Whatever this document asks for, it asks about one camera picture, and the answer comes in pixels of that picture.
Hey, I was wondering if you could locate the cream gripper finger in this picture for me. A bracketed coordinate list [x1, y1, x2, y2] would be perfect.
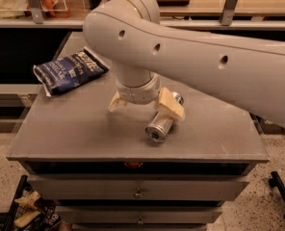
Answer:
[109, 91, 127, 112]
[154, 88, 185, 120]

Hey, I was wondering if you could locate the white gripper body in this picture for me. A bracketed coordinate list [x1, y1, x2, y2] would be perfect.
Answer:
[116, 73, 162, 105]

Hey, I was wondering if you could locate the Red Bull can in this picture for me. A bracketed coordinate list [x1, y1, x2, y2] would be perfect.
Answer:
[144, 90, 185, 143]

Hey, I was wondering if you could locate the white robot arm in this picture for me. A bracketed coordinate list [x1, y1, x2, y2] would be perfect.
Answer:
[83, 0, 285, 128]

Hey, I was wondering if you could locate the grey drawer cabinet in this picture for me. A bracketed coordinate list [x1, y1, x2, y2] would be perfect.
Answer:
[6, 31, 271, 231]

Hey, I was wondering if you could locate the blue chip bag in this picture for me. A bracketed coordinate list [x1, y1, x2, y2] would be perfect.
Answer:
[33, 47, 110, 97]

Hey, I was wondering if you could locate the upper grey drawer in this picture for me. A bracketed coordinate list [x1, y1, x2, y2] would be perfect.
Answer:
[29, 174, 248, 201]

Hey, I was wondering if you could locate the grey drawer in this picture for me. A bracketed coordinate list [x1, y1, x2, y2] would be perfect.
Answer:
[29, 174, 248, 201]
[57, 206, 221, 224]

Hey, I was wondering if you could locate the lower grey drawer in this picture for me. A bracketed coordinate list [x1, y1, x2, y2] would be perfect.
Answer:
[57, 206, 221, 224]

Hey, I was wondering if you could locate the black stand leg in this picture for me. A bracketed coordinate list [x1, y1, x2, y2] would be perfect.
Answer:
[269, 171, 285, 203]

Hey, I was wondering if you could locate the grey metal shelf rail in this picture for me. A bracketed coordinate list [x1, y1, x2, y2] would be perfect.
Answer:
[0, 0, 285, 31]

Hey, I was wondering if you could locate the black wire basket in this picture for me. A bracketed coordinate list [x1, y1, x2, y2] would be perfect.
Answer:
[0, 175, 73, 231]

